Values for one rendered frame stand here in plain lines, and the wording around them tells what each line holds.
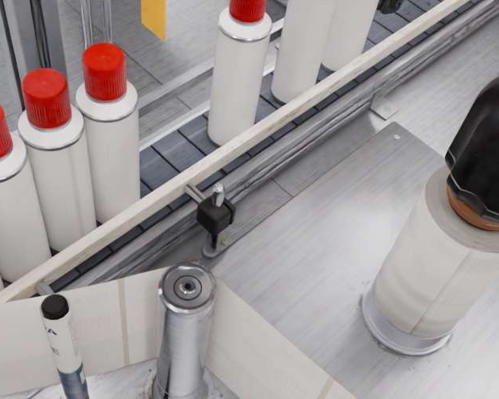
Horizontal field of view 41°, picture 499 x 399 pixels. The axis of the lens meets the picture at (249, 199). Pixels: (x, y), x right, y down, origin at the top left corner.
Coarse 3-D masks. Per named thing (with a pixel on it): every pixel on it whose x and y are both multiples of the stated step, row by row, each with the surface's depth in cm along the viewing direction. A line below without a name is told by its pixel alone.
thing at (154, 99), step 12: (276, 24) 75; (276, 36) 76; (192, 72) 69; (204, 72) 69; (168, 84) 68; (180, 84) 68; (192, 84) 69; (144, 96) 66; (156, 96) 66; (168, 96) 67; (144, 108) 66
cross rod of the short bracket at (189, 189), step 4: (188, 184) 67; (192, 184) 67; (184, 188) 67; (188, 188) 66; (192, 188) 66; (196, 188) 67; (188, 192) 66; (192, 192) 66; (196, 192) 66; (200, 192) 66; (192, 196) 66; (196, 196) 66; (200, 196) 66; (204, 196) 66; (196, 200) 66; (200, 200) 66
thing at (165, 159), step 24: (408, 0) 95; (432, 0) 96; (480, 0) 97; (384, 24) 91; (408, 24) 92; (408, 48) 88; (264, 96) 80; (336, 96) 81; (192, 120) 76; (168, 144) 74; (192, 144) 74; (264, 144) 75; (144, 168) 71; (168, 168) 72; (144, 192) 69; (120, 240) 65; (96, 264) 65
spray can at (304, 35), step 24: (288, 0) 70; (312, 0) 67; (336, 0) 68; (288, 24) 71; (312, 24) 69; (288, 48) 73; (312, 48) 72; (288, 72) 75; (312, 72) 75; (288, 96) 78
